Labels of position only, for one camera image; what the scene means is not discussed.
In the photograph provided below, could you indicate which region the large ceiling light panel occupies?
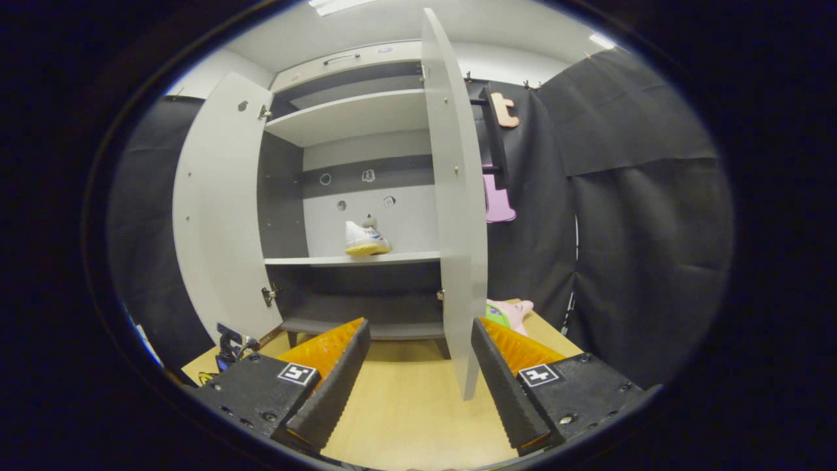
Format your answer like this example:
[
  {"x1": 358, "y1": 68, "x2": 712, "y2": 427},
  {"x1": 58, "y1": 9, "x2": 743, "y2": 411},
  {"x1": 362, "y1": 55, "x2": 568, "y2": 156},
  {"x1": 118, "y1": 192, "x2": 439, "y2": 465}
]
[{"x1": 307, "y1": 0, "x2": 378, "y2": 17}]

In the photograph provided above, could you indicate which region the black backdrop cloth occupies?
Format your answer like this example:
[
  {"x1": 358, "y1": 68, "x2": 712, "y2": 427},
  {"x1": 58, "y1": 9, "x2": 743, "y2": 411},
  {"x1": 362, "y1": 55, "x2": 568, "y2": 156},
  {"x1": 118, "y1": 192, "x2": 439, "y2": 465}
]
[{"x1": 108, "y1": 46, "x2": 733, "y2": 390}]

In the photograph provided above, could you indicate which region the pink green plush toy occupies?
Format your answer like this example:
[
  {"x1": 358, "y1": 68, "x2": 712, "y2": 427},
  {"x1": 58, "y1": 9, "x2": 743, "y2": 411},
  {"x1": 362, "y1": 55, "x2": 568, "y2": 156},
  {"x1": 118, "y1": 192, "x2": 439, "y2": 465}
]
[{"x1": 485, "y1": 299, "x2": 534, "y2": 336}]

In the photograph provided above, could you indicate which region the white sneaker shoe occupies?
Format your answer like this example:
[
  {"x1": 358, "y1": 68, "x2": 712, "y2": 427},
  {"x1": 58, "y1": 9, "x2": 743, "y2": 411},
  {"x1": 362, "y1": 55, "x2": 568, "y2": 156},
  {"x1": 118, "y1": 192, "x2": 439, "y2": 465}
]
[{"x1": 345, "y1": 215, "x2": 392, "y2": 257}]

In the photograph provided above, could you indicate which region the grey cabinet drawer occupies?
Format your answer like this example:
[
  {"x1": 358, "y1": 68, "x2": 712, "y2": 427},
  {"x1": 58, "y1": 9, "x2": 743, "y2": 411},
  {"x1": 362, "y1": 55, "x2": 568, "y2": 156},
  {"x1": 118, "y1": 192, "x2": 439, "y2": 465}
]
[{"x1": 271, "y1": 41, "x2": 422, "y2": 92}]

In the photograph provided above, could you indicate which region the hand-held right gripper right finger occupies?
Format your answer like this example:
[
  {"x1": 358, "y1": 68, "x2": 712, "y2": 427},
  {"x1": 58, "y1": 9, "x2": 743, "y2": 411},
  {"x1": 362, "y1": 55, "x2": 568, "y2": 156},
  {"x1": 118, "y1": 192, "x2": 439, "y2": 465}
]
[{"x1": 471, "y1": 317, "x2": 648, "y2": 457}]

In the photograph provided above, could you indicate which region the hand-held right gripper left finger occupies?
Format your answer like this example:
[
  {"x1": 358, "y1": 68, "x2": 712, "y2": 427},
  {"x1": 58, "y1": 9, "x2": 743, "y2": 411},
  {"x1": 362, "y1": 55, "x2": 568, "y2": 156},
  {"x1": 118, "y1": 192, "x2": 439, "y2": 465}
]
[{"x1": 190, "y1": 318, "x2": 371, "y2": 453}]

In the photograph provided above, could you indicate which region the grey cabinet door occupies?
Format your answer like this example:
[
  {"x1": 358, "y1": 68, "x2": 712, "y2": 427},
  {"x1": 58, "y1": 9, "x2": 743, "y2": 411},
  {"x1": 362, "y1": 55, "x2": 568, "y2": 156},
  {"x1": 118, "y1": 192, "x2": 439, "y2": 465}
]
[
  {"x1": 172, "y1": 72, "x2": 285, "y2": 344},
  {"x1": 420, "y1": 8, "x2": 511, "y2": 401}
]

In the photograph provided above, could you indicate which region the grey shoe cabinet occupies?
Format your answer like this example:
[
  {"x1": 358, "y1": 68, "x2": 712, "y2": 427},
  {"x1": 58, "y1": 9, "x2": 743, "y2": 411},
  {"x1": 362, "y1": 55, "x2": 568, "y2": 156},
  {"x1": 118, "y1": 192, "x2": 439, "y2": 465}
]
[{"x1": 258, "y1": 39, "x2": 452, "y2": 360}]

